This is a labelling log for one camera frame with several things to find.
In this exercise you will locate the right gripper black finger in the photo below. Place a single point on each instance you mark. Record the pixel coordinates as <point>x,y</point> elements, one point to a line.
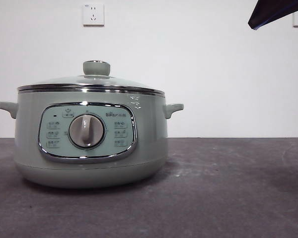
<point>273,11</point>

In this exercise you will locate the glass lid with green knob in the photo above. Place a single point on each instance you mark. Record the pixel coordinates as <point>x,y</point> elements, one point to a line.
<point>96,68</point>

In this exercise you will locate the sage green electric cooking pot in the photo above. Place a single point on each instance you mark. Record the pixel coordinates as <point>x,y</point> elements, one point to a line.
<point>149,129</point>

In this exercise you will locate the grey round control dial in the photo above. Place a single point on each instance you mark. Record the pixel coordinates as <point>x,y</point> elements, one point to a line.
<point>87,131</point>

